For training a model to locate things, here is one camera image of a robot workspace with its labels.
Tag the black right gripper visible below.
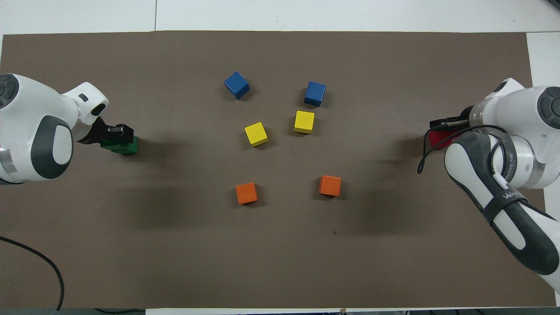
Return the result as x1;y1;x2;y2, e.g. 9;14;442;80
430;115;472;132

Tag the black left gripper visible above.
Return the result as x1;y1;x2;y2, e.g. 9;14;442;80
81;116;134;145

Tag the green wooden block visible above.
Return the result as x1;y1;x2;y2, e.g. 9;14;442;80
100;136;132;152
112;136;139;157

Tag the blue wooden block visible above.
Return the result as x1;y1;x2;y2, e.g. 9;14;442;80
304;81;327;108
224;71;251;100

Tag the orange wooden block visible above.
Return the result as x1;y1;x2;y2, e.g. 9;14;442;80
235;182;259;205
319;175;342;197

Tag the yellow wooden block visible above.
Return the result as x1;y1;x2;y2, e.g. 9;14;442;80
244;122;269;147
294;110;315;134

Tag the brown table mat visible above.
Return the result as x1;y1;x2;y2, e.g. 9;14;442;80
0;30;556;309

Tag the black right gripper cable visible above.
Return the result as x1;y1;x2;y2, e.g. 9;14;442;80
417;126;508;175

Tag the black cable on table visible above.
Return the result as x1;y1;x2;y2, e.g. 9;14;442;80
0;236;66;312

